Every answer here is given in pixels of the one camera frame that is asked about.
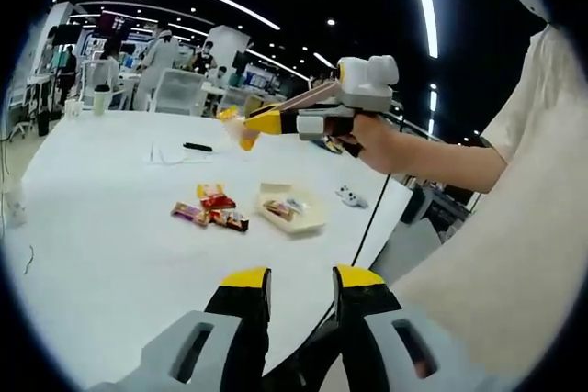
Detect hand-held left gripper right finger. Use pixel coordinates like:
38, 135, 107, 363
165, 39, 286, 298
331, 263, 461, 386

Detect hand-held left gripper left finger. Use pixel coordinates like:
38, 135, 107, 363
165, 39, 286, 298
137, 266, 273, 386

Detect yellow pastry food packet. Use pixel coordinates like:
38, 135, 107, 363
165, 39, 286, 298
196, 183, 226, 200
216, 106, 259, 152

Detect pink food tongs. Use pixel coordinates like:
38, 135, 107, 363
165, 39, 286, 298
227, 81, 344, 143

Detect shiny foil food packet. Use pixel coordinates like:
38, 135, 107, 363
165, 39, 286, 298
284, 196, 310, 215

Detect brown purple-label food bar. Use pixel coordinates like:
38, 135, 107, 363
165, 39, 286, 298
170, 201, 210, 228
261, 199, 293, 221

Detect cream hexagonal food container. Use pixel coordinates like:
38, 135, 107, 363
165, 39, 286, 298
254, 182, 328, 235

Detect person's right hand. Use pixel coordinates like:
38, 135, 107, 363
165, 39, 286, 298
329, 116, 415, 176

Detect white mesh cabinet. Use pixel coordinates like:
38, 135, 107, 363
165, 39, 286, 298
149, 68, 206, 116

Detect white game controller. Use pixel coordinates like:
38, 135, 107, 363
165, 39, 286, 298
334, 185, 368, 209

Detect long ceiling light strip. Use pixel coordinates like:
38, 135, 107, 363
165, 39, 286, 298
403, 0, 441, 59

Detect person wearing headset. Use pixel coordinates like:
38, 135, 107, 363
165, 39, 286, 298
367, 22, 588, 386

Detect white lidded cup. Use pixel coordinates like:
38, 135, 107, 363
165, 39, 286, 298
93, 84, 111, 117

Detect white table cable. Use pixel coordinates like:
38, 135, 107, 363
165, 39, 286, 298
141, 139, 215, 166

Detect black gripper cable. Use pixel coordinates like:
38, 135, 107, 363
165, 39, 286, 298
316, 174, 391, 327

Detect purple wall screen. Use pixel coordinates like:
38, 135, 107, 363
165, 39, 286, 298
94, 13, 135, 39

